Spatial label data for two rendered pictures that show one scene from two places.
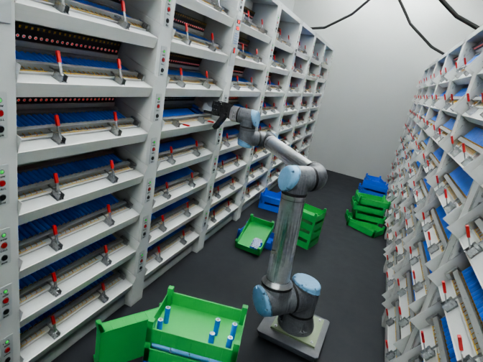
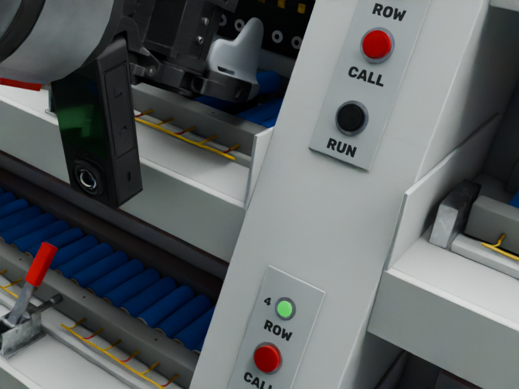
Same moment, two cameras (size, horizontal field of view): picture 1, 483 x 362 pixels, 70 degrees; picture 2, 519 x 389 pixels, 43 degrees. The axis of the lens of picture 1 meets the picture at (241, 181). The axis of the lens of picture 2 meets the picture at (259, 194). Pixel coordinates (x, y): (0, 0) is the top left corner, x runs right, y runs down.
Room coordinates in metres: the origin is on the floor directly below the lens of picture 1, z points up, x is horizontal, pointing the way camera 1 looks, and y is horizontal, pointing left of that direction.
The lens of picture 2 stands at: (2.22, -0.19, 1.02)
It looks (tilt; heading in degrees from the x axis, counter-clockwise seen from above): 11 degrees down; 96
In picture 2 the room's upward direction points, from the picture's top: 18 degrees clockwise
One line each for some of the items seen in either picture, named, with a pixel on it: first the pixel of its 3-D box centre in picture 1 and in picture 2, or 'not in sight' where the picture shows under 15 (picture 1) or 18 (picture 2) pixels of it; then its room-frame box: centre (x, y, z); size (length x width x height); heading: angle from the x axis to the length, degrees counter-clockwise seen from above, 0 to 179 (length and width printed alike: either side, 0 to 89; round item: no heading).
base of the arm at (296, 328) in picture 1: (297, 315); not in sight; (1.54, -0.42, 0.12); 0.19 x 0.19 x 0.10
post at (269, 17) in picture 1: (246, 118); not in sight; (2.90, 0.06, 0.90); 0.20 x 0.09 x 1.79; 71
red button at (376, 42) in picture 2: not in sight; (378, 45); (2.21, 0.20, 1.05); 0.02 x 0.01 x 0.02; 161
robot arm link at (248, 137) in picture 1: (247, 136); not in sight; (2.01, 0.01, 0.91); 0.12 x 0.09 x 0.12; 118
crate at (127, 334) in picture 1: (132, 335); not in sight; (1.22, 0.34, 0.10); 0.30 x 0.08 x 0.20; 129
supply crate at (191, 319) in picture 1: (200, 322); not in sight; (0.98, 0.05, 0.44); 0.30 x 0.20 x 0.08; 85
